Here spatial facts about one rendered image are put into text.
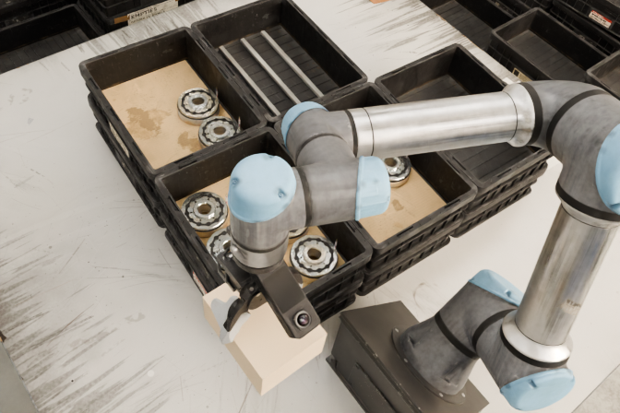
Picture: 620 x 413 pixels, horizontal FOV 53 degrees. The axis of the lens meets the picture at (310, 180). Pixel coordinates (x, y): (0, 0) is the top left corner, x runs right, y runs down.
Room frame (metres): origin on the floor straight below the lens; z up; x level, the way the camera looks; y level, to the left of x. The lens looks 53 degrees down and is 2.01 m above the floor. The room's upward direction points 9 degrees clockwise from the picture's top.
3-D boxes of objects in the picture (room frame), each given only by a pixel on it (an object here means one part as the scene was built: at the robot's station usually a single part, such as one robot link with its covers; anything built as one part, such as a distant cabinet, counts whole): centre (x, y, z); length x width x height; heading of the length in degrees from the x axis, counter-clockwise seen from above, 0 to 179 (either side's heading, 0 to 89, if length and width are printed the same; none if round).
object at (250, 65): (1.21, 0.13, 0.87); 0.40 x 0.30 x 0.11; 42
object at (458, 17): (2.26, -0.56, 0.26); 0.40 x 0.30 x 0.23; 45
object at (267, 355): (0.40, 0.04, 1.08); 0.16 x 0.12 x 0.07; 45
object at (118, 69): (1.01, 0.36, 0.87); 0.40 x 0.30 x 0.11; 42
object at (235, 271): (0.42, 0.06, 1.24); 0.09 x 0.08 x 0.12; 45
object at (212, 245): (0.66, 0.14, 0.86); 0.10 x 0.10 x 0.01
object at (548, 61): (1.97, -0.85, 0.31); 0.40 x 0.30 x 0.34; 45
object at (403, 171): (0.96, -0.18, 0.86); 0.10 x 0.10 x 0.01
